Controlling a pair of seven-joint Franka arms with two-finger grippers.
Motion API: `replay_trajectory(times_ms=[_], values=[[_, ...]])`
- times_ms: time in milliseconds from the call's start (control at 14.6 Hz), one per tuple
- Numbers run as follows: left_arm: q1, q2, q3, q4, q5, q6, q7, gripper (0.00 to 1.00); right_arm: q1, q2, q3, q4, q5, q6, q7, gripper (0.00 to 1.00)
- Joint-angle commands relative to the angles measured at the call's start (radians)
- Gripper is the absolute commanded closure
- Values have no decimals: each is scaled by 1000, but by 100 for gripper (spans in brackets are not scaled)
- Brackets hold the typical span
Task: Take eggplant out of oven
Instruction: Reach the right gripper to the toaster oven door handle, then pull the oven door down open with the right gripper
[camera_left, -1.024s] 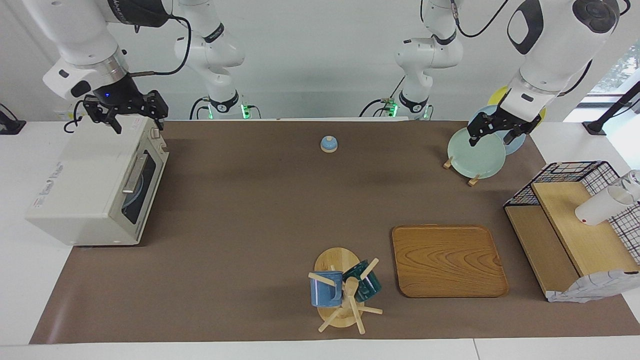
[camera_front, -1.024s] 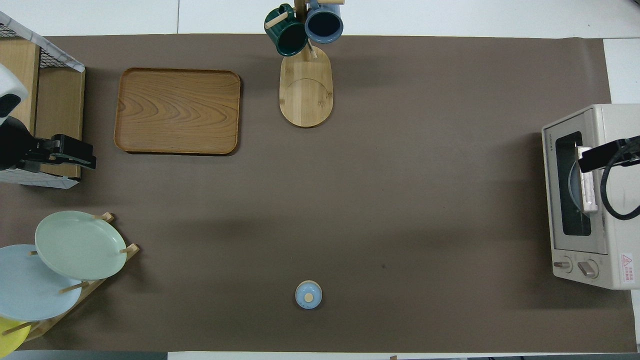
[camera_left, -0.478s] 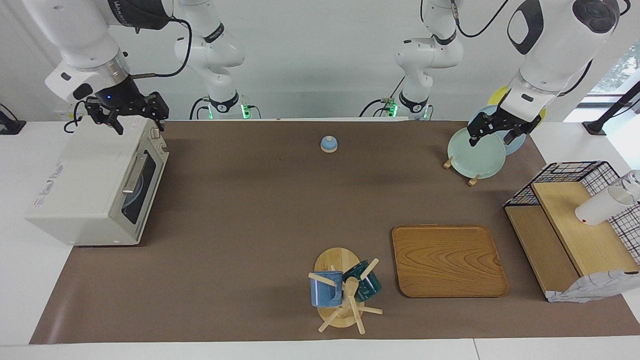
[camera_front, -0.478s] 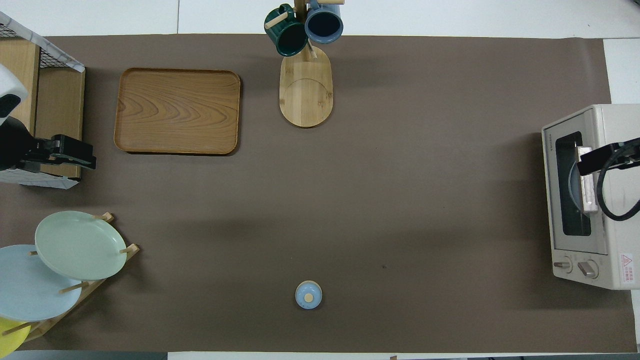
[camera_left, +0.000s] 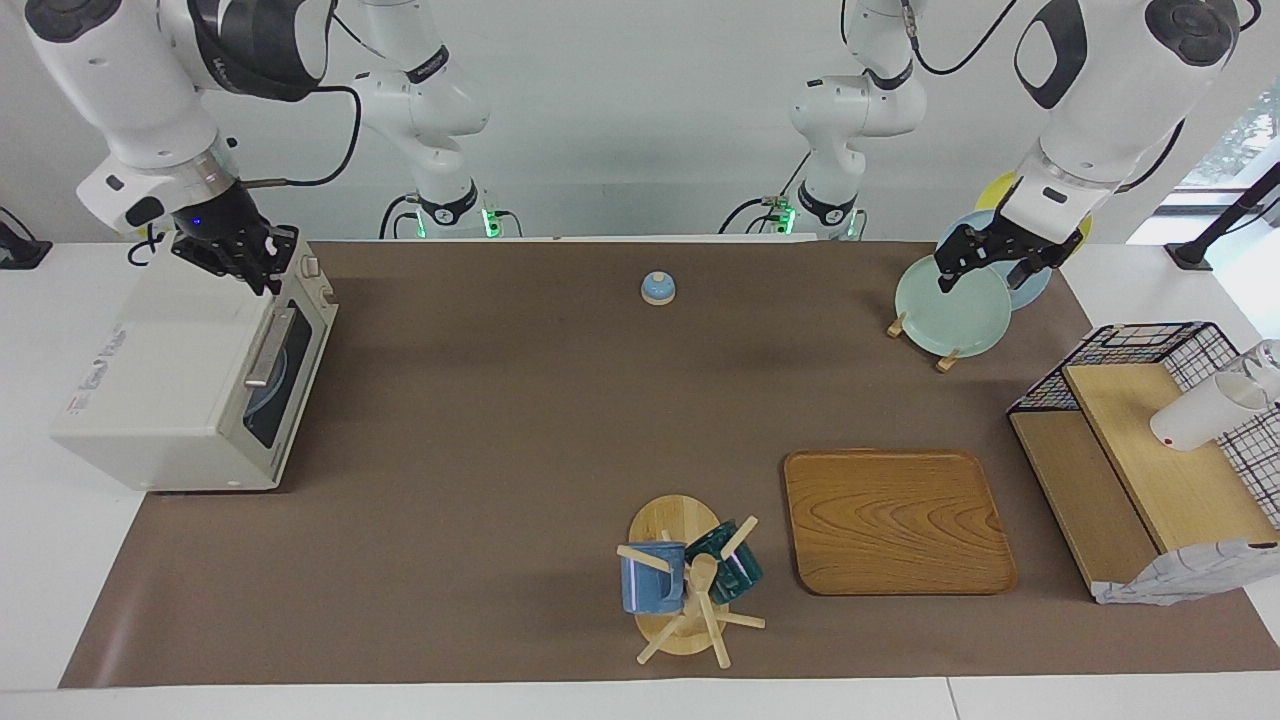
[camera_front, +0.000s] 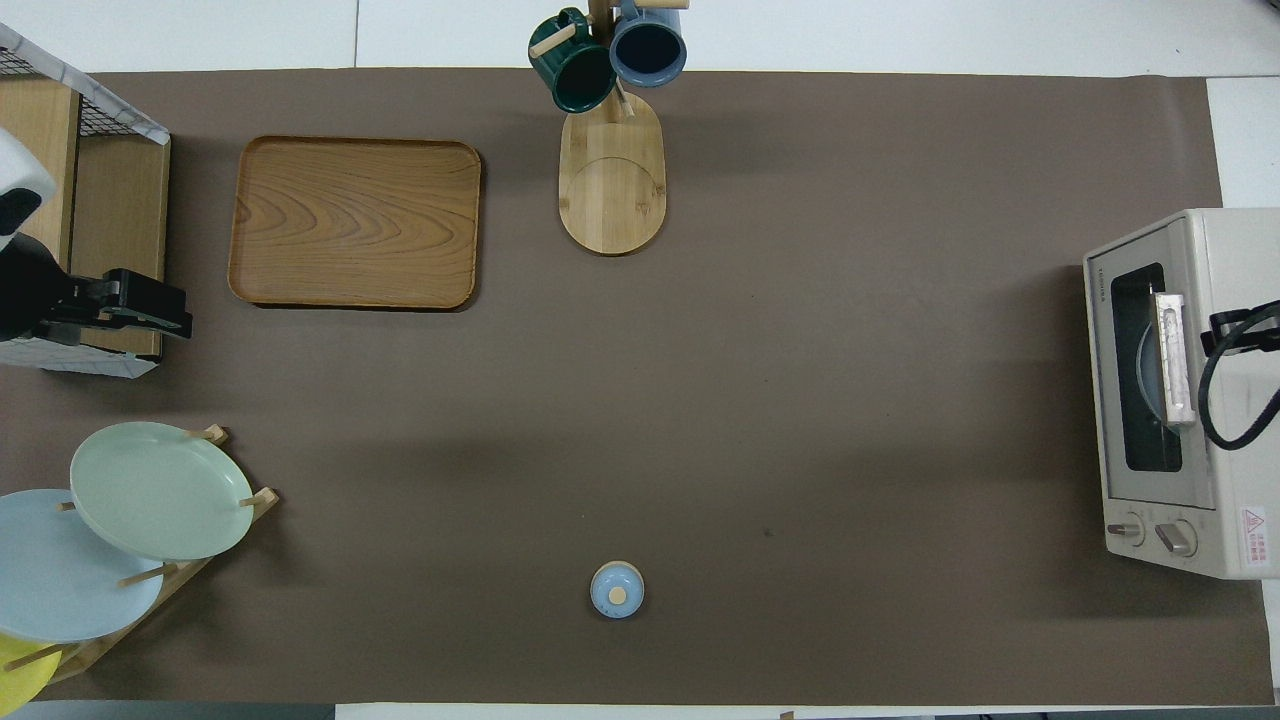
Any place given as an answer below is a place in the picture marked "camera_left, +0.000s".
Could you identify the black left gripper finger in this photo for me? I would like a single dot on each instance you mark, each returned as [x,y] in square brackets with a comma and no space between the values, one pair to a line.
[1022,276]
[948,274]

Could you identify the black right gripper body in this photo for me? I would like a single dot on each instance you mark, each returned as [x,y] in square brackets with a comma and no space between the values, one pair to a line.
[225,235]

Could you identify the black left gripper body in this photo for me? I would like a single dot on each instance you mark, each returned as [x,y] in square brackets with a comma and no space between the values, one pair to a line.
[1010,240]

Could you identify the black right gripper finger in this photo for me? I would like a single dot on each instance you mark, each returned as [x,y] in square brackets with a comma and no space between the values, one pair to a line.
[251,278]
[273,282]

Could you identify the light blue serving plate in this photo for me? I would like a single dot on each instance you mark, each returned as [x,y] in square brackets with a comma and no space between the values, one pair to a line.
[268,385]

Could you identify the cream toaster oven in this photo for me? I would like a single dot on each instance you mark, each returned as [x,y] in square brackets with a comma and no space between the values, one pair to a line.
[160,380]

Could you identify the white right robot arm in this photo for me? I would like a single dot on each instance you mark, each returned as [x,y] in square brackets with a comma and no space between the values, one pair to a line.
[120,80]

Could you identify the light blue racked plate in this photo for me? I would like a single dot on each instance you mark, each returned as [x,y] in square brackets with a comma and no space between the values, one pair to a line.
[1030,285]

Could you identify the pale green plate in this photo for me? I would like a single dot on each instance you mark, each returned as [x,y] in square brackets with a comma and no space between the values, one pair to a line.
[950,315]

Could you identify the yellow plate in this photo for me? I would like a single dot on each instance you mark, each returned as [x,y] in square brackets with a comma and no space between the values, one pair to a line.
[995,192]

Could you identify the wooden plate rack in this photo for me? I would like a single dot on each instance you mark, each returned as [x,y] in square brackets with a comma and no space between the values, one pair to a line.
[948,362]

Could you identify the white cup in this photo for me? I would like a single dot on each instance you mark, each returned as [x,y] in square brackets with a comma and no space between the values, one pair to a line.
[1200,415]

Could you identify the wooden serving tray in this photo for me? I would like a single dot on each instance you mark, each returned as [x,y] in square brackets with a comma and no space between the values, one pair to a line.
[900,520]

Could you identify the wooden shelf box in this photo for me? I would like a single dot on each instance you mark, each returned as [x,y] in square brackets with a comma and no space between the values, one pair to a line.
[1170,480]

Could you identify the clear glass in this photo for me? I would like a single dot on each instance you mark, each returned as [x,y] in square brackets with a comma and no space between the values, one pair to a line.
[1265,362]

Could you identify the brown table mat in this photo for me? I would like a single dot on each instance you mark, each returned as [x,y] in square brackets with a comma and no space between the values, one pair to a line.
[500,450]

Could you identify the white patterned cloth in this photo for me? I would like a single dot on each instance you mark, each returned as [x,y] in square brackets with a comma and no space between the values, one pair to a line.
[1180,580]

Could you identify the dark green mug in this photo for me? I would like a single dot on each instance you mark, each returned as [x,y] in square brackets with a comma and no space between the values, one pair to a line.
[740,575]

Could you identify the wooden mug tree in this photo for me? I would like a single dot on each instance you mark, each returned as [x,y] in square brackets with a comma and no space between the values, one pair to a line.
[670,520]

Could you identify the blue mug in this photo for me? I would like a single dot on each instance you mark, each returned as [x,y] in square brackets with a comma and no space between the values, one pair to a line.
[650,585]

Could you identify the black clamp mount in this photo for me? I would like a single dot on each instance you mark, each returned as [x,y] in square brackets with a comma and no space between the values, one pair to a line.
[20,252]

